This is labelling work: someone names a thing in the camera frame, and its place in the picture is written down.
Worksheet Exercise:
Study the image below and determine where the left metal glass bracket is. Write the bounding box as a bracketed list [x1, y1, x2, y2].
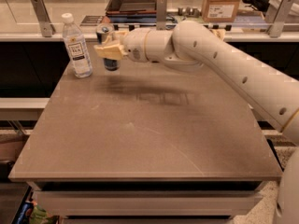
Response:
[30, 0, 56, 37]

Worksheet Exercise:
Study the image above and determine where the right metal glass bracket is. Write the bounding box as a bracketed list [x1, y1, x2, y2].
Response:
[265, 0, 298, 38]

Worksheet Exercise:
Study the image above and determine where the green bag in bin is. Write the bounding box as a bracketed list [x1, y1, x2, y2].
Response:
[29, 205, 58, 224]

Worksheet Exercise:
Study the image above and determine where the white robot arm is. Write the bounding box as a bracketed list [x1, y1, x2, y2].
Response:
[94, 21, 299, 146]

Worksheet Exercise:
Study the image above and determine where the white table drawer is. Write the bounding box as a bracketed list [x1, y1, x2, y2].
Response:
[34, 191, 263, 217]

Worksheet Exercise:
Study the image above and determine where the clear plastic water bottle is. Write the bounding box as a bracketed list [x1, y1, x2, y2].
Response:
[62, 13, 93, 77]

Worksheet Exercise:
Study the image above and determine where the blue can in bin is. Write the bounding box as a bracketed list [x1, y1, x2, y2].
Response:
[14, 202, 34, 224]

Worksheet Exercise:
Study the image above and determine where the cardboard box with label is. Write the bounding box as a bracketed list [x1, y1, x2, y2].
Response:
[201, 0, 240, 22]

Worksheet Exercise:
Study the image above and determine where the metal glass bracket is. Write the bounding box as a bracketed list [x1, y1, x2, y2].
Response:
[156, 0, 167, 30]
[265, 0, 298, 38]
[30, 0, 56, 37]

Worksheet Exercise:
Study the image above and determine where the redbull can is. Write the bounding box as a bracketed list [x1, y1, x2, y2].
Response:
[96, 23, 120, 72]

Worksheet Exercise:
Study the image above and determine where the open dark tray box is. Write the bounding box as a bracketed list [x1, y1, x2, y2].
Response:
[106, 0, 157, 16]

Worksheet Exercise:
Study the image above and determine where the middle metal glass bracket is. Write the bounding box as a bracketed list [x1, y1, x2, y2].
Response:
[156, 0, 167, 30]

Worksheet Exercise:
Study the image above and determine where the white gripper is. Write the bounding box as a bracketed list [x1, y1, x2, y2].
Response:
[93, 28, 150, 63]

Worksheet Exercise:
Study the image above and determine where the yellow brown chip bag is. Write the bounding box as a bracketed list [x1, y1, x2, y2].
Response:
[211, 29, 226, 40]

